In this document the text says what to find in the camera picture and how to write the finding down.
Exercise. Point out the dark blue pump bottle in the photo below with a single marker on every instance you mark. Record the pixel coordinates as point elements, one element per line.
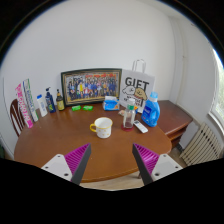
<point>50,104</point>

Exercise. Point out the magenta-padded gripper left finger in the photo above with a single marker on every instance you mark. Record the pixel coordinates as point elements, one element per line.
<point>61,165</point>

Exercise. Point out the brown wooden chair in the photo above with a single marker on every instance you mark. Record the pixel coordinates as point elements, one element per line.
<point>16,116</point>

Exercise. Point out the white mug with yellow rim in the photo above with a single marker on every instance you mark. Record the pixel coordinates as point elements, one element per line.
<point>104,128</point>

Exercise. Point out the dark yellow-labelled pump bottle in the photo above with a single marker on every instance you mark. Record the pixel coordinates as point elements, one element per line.
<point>60,104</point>

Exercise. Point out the flat round red coaster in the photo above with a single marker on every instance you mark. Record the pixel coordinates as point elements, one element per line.
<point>126,129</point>

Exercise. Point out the brown wooden side table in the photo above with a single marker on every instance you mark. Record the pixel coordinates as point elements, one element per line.
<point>173,118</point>

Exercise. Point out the beige snack packet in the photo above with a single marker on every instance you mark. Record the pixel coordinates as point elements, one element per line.
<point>121,113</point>

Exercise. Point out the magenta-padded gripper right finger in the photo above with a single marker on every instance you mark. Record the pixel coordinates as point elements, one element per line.
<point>162,165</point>

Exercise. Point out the blue detergent bottle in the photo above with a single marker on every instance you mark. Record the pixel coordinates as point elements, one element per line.
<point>150,113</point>

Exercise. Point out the blue tissue pack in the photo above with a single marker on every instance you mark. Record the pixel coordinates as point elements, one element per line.
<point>111,104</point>

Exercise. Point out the dark-framed group photo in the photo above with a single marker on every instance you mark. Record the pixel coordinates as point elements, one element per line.
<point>91,86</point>

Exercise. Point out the small green box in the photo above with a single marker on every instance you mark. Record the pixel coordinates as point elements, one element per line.
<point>76,108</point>
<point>88,108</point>

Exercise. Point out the white tube bottle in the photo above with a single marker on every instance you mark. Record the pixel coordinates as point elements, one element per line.
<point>42,107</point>

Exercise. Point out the clear green-labelled drink bottle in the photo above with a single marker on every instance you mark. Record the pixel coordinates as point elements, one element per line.
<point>129,116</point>

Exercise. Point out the white printed paper bag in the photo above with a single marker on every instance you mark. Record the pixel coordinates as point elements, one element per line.
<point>138,83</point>

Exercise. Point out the white remote control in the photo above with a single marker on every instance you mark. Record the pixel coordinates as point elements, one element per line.
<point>141,127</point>

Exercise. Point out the white wall radiator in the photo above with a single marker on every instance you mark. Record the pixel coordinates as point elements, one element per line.
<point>201,146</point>

